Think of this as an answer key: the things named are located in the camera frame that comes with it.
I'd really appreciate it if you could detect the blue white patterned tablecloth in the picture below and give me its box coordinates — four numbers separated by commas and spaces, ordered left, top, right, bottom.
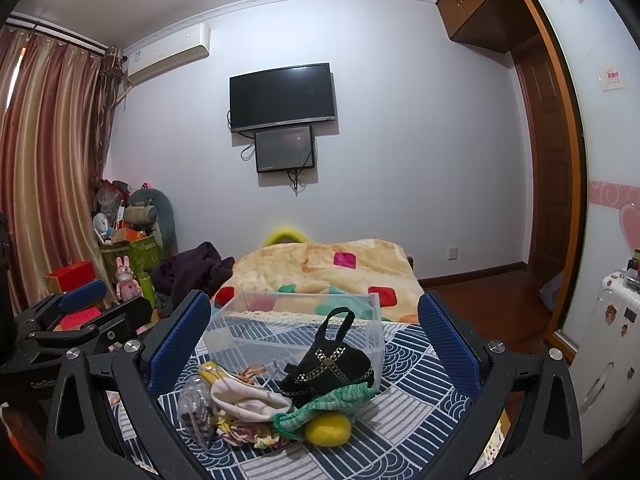
106, 316, 501, 480

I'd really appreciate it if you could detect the wooden wall cabinet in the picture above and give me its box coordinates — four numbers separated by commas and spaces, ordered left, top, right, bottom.
437, 0, 538, 53

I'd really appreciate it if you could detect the yellow felt ball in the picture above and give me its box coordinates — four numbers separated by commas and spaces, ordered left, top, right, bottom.
304, 412, 352, 448

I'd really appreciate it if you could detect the wooden door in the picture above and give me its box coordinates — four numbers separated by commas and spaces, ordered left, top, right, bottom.
513, 35, 573, 294

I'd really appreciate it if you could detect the white suitcase with stickers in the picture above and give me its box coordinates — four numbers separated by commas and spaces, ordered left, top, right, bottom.
570, 271, 639, 460

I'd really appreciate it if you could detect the green knitted pouch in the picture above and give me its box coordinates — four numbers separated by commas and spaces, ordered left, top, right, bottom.
272, 382, 378, 441

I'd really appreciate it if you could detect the black handbag with chain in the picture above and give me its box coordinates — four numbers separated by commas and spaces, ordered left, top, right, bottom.
278, 307, 375, 408

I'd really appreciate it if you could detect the beige blanket with coloured squares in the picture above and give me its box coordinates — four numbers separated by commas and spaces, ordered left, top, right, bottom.
212, 238, 423, 324

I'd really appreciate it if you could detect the dark purple clothing pile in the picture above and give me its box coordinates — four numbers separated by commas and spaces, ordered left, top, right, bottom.
151, 242, 235, 314

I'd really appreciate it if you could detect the white wall air conditioner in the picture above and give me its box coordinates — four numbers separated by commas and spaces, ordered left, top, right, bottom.
127, 23, 210, 86

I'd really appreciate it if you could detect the wall mounted black television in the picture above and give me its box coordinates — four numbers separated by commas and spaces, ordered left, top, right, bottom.
229, 63, 336, 132

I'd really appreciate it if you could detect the green storage bin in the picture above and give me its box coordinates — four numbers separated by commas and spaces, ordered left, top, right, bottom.
101, 236, 163, 284

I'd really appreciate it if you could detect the red box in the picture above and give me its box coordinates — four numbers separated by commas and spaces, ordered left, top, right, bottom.
46, 261, 96, 294

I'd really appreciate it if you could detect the green bottle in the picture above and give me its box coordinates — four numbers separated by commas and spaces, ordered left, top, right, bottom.
138, 273, 155, 307

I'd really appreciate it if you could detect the grey green plush toy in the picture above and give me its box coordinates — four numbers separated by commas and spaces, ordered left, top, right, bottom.
124, 188, 177, 256

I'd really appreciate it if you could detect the pink bunny plush toy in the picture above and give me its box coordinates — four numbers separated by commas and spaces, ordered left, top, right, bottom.
115, 256, 142, 302

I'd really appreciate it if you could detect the clear bag with silver contents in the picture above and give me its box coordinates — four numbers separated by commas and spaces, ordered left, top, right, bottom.
177, 375, 218, 453

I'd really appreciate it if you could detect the cream white soft hat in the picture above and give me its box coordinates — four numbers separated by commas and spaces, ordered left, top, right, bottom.
209, 377, 292, 424

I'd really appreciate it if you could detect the yellow green chair back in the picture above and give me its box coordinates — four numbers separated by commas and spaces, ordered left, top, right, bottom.
262, 226, 308, 247

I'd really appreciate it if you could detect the small black wall monitor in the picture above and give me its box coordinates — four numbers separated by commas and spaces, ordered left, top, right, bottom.
254, 126, 316, 174

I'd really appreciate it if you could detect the floral fabric scrunchie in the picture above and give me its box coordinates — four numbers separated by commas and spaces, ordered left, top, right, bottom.
216, 411, 282, 450

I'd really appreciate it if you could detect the clear plastic storage box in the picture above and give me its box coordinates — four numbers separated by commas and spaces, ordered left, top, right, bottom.
200, 290, 385, 389

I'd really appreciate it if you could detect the striped brown curtain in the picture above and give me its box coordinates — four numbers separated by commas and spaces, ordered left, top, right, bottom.
1, 26, 124, 313

